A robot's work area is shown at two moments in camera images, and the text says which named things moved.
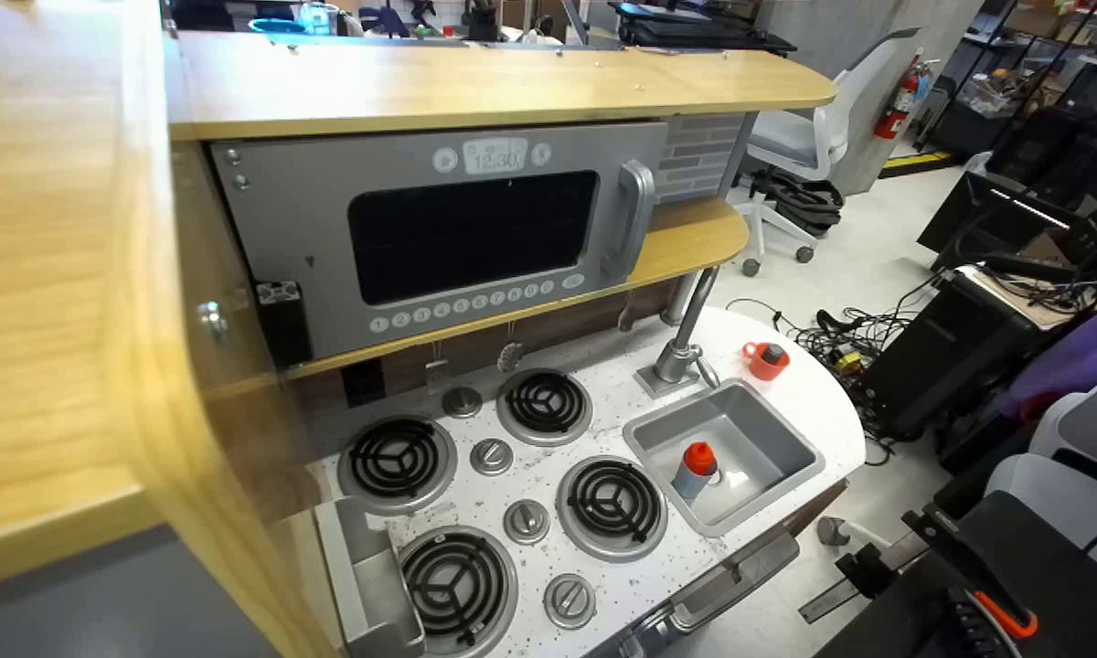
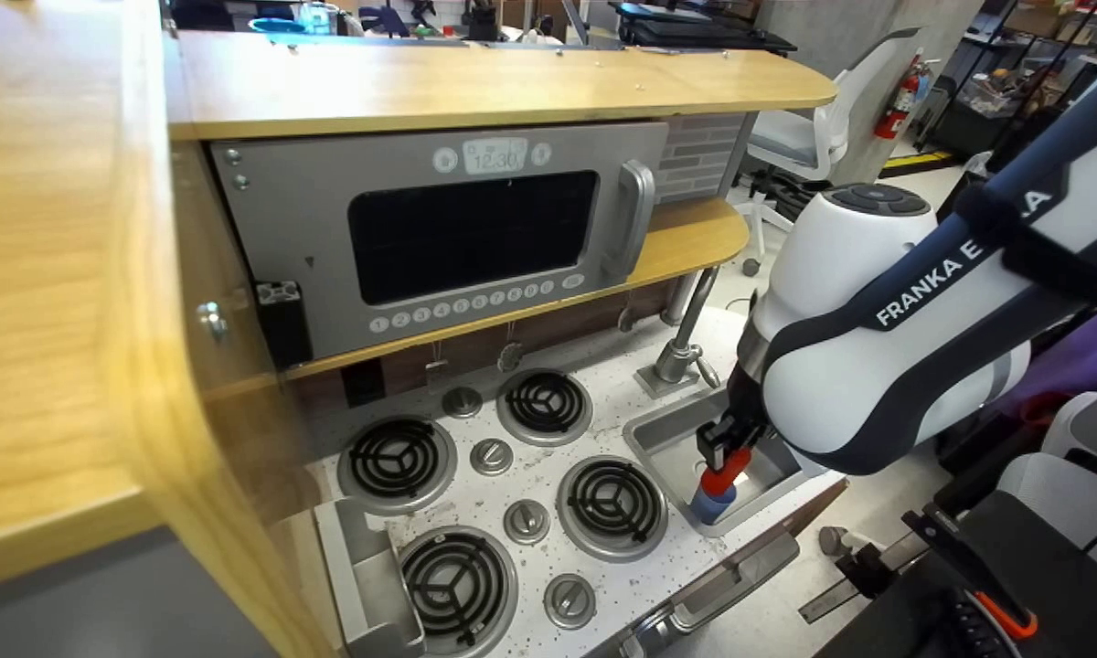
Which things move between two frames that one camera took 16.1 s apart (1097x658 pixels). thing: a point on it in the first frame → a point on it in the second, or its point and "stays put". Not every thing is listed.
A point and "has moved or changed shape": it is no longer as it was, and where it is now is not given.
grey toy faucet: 677,358 stays put
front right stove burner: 611,506 stays put
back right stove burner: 543,408 stays put
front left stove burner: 464,589 stays put
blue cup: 688,485 → 709,506
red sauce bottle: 701,457 has moved or changed shape
